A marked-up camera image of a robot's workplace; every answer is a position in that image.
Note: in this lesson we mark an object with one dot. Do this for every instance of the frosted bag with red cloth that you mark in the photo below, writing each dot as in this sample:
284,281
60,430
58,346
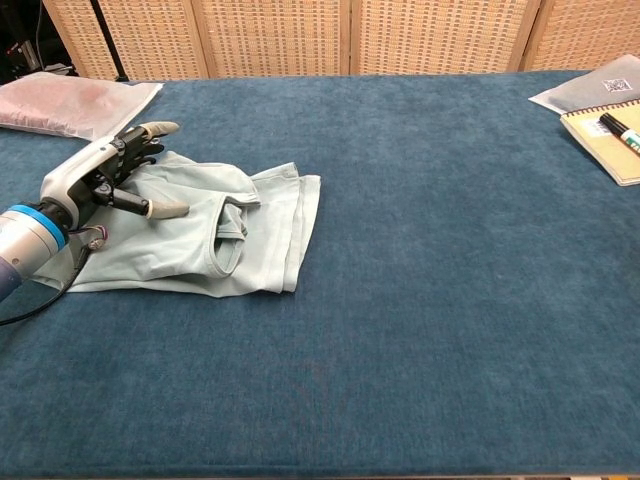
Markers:
60,105

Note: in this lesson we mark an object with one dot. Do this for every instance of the black green marker pen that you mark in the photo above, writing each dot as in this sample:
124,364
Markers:
615,126

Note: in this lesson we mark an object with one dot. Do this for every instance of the frosted bag with QR label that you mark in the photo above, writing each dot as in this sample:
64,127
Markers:
585,95

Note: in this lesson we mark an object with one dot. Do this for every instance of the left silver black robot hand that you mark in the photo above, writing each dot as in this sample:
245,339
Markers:
85,170

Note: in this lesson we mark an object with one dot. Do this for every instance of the wooden wicker folding screen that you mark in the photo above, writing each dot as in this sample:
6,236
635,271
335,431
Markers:
275,35

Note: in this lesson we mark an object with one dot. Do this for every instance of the blue table mat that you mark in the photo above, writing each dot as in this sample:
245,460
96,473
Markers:
400,350

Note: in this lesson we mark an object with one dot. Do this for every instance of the kraft spiral notebook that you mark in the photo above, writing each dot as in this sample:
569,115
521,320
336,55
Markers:
595,150

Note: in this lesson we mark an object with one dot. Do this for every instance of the light green T-shirt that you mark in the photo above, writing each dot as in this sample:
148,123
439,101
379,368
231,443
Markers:
260,230

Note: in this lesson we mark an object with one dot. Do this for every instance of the black tripod stand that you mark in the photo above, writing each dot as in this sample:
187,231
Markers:
106,40

